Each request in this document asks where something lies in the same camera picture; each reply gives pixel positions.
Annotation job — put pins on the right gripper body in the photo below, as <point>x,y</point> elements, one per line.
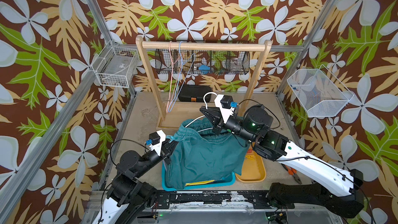
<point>236,127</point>

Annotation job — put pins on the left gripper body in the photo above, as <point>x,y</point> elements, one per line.
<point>164,155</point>

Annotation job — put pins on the blue clothespin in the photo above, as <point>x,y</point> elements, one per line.
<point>170,138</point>

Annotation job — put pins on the green shorts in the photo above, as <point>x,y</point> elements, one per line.
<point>201,155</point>

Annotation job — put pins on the yellow shorts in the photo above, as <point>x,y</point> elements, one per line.
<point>200,183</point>

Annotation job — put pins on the pink wire hanger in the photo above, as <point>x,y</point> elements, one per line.
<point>175,58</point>

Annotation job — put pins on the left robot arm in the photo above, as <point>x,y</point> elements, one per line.
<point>126,197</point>

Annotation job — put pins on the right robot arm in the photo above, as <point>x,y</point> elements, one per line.
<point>336,189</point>

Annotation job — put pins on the teal plastic basket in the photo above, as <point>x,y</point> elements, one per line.
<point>225,181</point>

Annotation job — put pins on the black tool case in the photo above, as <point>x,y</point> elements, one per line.
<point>193,93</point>

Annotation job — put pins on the wooden clothes rack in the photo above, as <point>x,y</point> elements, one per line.
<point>171,121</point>

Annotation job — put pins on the yellow plastic tray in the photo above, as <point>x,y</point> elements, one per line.
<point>252,171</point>

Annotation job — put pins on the black mesh basket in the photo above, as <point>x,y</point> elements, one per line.
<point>201,62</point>

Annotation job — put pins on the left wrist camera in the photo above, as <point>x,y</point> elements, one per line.
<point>155,141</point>

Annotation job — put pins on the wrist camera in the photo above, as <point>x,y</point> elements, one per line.
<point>226,106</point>
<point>155,141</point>

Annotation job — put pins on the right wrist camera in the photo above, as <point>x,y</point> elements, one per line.
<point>226,106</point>

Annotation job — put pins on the red handled pliers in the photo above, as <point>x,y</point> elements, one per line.
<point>293,173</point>

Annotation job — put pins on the black mounting rail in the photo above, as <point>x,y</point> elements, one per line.
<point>164,199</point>

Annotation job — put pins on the white wire basket right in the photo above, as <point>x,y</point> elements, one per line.
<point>319,91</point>

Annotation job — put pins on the white wire basket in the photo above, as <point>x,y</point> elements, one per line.
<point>115,65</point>
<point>319,91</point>

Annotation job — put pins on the white wire basket left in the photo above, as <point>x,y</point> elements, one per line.
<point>115,65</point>

